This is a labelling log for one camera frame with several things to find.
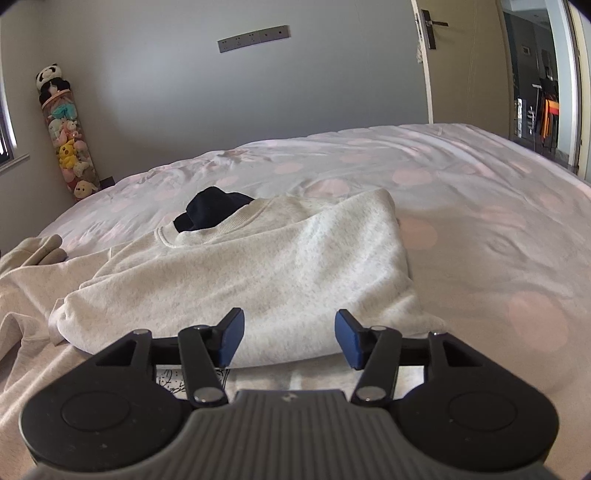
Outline light grey printed sweatshirt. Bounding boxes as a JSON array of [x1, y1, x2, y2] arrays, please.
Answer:
[[1, 190, 444, 444]]

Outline pink polka dot bedspread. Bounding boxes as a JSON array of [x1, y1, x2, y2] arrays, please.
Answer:
[[45, 124, 590, 479]]

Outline folded beige garment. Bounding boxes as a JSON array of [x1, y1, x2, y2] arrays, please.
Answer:
[[0, 235, 67, 275]]

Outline plush toy column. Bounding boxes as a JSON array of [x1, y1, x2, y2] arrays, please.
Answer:
[[35, 63, 100, 202]]

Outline black wall socket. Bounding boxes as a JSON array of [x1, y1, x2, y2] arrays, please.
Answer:
[[100, 177, 115, 189]]

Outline window with dark frame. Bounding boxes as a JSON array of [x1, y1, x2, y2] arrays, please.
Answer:
[[0, 72, 30, 174]]

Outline cream door with handle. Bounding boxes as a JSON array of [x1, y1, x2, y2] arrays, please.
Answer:
[[412, 0, 514, 138]]

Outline grey wall socket strip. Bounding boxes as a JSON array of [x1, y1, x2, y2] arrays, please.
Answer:
[[217, 25, 290, 53]]

